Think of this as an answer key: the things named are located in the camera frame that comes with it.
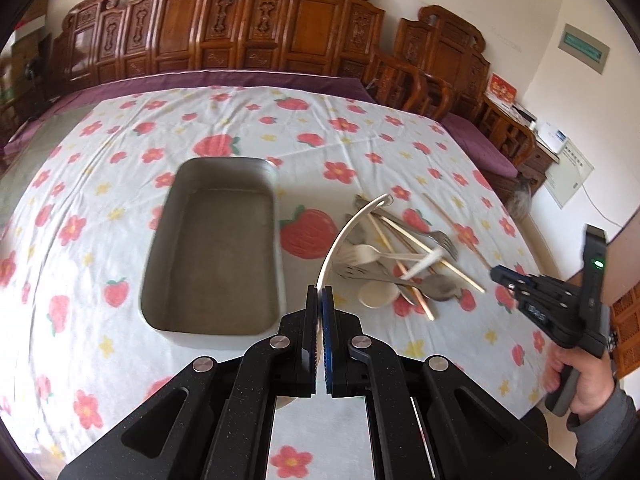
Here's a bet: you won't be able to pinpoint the light wooden chopstick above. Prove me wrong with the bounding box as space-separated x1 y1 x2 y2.
380 213 487 295

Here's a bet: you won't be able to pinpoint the steel fork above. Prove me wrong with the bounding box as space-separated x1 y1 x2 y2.
372 207 459 262

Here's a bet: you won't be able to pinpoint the white plastic spoon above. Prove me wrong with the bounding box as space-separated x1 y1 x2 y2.
352 244 457 309

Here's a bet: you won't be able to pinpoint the right forearm grey sleeve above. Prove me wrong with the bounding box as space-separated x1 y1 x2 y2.
566 382 639 480

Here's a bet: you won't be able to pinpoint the person's right hand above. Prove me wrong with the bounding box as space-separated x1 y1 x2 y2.
542 344 615 422

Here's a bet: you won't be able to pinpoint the far thin chopstick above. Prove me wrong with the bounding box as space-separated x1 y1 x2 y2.
422 192 491 270

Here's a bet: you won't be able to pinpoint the steel spoon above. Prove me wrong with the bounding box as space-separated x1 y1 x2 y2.
333 226 461 309

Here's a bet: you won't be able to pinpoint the grey metal tray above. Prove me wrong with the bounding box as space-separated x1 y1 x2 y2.
140 157 286 351

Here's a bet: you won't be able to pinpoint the floral strawberry tablecloth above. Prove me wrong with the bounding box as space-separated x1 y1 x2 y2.
1 87 546 479

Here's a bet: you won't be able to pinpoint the wooden side cabinet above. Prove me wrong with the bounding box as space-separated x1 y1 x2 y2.
475 96 558 204

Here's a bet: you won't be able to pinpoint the purple seat cushion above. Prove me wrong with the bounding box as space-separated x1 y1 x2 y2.
442 113 518 178

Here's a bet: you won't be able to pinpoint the red box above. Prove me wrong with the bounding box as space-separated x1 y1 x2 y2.
487 73 518 106

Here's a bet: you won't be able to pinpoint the wooden armchair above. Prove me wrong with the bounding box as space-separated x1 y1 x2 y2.
364 4 490 122

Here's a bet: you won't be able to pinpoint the carved wooden bench back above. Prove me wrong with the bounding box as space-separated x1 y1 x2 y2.
48 0 385 93

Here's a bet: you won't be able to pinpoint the cardboard boxes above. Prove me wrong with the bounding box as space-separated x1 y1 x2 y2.
2 0 49 56

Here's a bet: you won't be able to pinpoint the white paper on wall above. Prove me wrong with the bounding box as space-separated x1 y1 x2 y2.
544 139 593 208

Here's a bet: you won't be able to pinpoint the green wall sign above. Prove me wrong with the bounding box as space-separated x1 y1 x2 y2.
558 24 610 75

